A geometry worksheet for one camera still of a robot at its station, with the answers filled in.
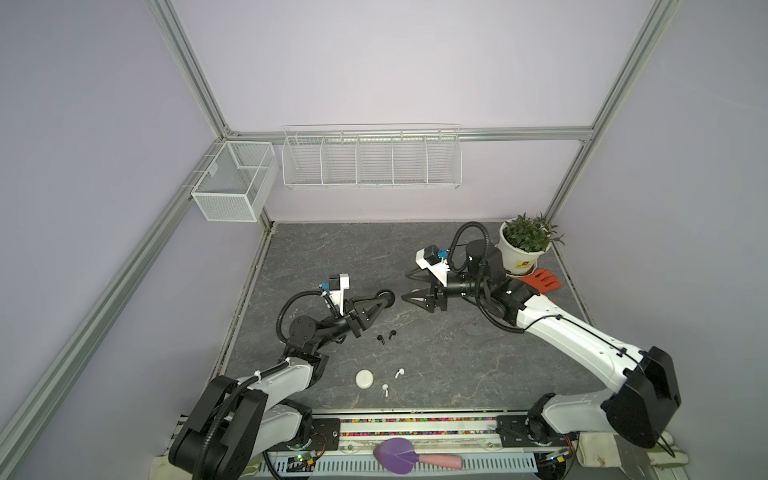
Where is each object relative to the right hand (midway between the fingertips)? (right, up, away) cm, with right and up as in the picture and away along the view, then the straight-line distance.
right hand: (405, 287), depth 70 cm
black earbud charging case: (-4, -2, 0) cm, 5 cm away
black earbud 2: (-3, -17, +21) cm, 27 cm away
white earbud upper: (-1, -26, +13) cm, 29 cm away
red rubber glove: (+48, -2, +32) cm, 58 cm away
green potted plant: (+41, +14, +24) cm, 50 cm away
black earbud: (-7, -18, +21) cm, 29 cm away
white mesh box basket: (-54, +30, +26) cm, 67 cm away
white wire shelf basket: (-11, +43, +37) cm, 57 cm away
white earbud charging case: (-11, -27, +12) cm, 32 cm away
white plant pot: (+39, +5, +29) cm, 49 cm away
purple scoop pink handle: (-2, -41, +1) cm, 41 cm away
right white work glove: (+46, -38, 0) cm, 60 cm away
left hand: (-4, -5, +1) cm, 6 cm away
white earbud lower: (-5, -29, +11) cm, 31 cm away
